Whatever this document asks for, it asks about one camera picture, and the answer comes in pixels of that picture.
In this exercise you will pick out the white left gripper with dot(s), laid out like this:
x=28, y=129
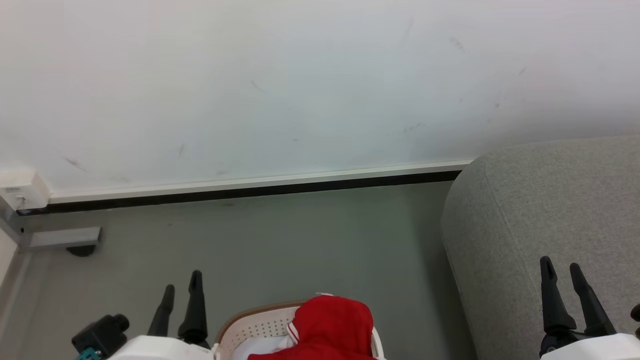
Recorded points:
x=155, y=350

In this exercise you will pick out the white and black baseboard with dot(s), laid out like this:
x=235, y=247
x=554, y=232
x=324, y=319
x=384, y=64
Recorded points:
x=250, y=186

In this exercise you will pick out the black round frame foot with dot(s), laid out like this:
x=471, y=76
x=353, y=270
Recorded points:
x=81, y=250

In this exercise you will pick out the red and white jersey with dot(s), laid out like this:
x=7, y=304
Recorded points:
x=332, y=327

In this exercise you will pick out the white cloth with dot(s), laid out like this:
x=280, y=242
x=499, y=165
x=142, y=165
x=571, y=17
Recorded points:
x=260, y=349

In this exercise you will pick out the grey fabric sofa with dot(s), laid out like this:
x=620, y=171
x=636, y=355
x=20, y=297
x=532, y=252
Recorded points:
x=530, y=210

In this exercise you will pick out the white wall socket box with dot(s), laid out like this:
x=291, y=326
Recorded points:
x=22, y=187

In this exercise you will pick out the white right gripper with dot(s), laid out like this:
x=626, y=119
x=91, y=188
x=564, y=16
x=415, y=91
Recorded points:
x=595, y=349

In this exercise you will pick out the white perforated laundry basket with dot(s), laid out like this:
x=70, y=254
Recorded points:
x=255, y=327

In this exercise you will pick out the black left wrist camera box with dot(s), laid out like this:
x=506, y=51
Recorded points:
x=100, y=336

